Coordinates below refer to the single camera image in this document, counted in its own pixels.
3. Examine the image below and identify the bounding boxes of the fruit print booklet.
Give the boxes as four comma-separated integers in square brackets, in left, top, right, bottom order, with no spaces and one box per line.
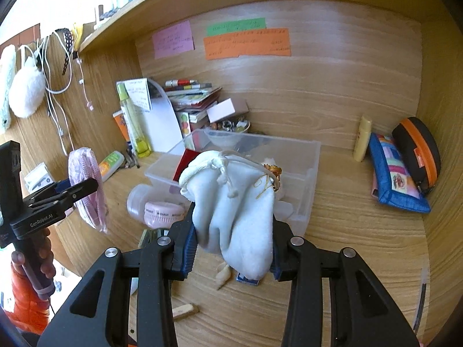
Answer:
[176,110,194,141]

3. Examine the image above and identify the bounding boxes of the white fluffy pad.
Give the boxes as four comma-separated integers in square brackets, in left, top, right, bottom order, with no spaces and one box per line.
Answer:
[8,45,47,119]

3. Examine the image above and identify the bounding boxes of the green paper note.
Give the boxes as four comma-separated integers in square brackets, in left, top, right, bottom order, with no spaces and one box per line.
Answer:
[206,18,267,37]

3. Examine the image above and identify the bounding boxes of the metal nail clippers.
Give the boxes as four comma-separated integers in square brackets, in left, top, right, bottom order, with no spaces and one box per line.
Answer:
[122,147,142,170]

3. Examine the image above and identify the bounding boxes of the clear bottle with orange label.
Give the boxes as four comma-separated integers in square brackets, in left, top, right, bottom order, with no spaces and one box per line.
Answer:
[98,151,125,182]

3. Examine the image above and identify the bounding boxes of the dark small jar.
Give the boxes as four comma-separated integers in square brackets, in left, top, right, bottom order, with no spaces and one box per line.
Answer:
[96,4,115,21]

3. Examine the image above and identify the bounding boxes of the pink rope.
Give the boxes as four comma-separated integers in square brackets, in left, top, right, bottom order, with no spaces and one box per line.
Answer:
[68,146,109,234]

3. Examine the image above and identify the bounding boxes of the white charging cable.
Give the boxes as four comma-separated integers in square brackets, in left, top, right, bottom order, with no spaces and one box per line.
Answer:
[35,31,75,154]

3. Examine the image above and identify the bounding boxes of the translucent bottle with pink lid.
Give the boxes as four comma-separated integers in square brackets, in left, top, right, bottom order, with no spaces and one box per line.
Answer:
[126,184,186,229]

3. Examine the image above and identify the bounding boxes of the dish of small trinkets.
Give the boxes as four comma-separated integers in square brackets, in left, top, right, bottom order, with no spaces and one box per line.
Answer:
[212,117,251,134]

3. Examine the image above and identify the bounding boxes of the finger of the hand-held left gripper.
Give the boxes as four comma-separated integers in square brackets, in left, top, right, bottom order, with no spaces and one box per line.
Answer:
[38,179,75,194]
[22,177,99,222]

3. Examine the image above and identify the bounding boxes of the orange tube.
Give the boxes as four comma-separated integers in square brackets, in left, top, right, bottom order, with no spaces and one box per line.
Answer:
[112,110,131,143]

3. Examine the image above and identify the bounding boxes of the yellow lotion bottle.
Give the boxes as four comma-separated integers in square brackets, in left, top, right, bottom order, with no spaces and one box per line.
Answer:
[352,115,373,162]

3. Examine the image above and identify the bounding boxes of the white paper sheets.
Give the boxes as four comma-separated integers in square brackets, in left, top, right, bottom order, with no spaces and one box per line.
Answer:
[144,79,184,154]

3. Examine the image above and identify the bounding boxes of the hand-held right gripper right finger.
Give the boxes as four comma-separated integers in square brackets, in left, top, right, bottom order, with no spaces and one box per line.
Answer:
[269,214,422,347]

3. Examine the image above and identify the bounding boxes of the amber beaded trinket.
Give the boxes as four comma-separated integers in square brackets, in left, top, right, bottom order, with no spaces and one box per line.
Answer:
[260,164,283,192]

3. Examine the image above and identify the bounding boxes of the person's left hand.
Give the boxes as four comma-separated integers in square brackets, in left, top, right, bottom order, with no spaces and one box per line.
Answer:
[10,237,55,280]

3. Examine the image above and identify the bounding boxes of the red booklet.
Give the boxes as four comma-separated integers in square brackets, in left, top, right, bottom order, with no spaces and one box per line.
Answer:
[173,148,199,182]

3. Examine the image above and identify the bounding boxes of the small blue white box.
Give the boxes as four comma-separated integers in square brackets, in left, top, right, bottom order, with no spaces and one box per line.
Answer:
[236,273,262,287]

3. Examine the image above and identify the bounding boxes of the wooden desktop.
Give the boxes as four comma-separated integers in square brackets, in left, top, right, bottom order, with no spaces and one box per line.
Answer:
[69,141,432,347]

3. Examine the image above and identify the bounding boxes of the clear plastic bin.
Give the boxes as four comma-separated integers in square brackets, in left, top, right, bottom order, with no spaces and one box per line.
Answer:
[145,127,322,235]

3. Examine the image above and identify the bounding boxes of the black orange zip case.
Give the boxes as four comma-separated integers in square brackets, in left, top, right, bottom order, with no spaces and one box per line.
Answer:
[392,117,442,195]

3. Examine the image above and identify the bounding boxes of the small beige plastic piece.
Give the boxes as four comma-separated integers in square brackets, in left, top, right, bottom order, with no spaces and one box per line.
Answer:
[216,264,232,291]

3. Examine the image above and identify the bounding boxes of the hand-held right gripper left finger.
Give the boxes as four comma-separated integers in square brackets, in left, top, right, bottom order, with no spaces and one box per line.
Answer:
[36,204,198,347]

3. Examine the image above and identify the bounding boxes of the yellow hanging item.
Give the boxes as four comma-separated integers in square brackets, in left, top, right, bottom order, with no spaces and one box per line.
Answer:
[72,23,85,50]

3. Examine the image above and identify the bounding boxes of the black braided strap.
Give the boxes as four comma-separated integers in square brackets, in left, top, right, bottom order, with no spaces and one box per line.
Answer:
[58,28,75,76]

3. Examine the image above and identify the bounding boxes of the orange paper note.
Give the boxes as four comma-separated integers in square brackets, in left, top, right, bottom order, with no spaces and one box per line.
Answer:
[203,27,292,61]

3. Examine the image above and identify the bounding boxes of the pink paper note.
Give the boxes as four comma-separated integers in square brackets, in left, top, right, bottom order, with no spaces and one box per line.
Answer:
[152,21,195,59]

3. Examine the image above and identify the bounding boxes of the small wooden block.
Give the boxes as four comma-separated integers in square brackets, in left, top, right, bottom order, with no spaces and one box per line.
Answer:
[172,304,200,321]

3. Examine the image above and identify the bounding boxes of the stack of books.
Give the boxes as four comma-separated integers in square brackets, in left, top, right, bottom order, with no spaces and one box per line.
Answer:
[164,79,223,123]

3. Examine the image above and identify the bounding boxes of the handwritten white paper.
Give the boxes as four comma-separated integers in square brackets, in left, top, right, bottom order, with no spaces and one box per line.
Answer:
[123,77,153,111]

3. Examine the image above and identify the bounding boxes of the dark green small box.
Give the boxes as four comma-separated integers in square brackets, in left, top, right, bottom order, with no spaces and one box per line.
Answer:
[139,228,162,250]

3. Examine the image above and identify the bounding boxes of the thin black wire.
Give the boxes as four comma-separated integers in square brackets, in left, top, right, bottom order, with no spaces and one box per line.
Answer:
[412,267,430,337]

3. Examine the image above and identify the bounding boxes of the yellow spray bottle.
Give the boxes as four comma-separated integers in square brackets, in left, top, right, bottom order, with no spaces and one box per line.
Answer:
[116,81,153,158]

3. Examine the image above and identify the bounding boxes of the white printed packet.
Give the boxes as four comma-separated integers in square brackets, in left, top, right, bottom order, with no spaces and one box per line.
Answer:
[23,163,56,189]

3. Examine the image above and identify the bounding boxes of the blue patchwork pencil case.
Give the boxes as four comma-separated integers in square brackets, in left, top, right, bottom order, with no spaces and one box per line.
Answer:
[368,132,432,214]

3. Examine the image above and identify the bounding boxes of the white drawstring pouch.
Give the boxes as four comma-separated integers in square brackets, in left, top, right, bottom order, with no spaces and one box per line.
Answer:
[179,149,283,279]

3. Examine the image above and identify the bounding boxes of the white card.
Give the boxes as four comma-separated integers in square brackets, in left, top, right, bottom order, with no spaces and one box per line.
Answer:
[207,98,250,123]

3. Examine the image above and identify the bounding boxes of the white cable with pink plugs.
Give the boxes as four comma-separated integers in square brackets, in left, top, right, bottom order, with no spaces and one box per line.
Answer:
[74,55,95,111]

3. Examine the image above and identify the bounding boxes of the person's left forearm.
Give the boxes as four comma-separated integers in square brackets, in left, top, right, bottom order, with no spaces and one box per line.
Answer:
[0,260,52,335]

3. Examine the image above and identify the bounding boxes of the wooden shelf board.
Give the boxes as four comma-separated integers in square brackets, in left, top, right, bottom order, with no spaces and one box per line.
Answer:
[78,0,447,54]

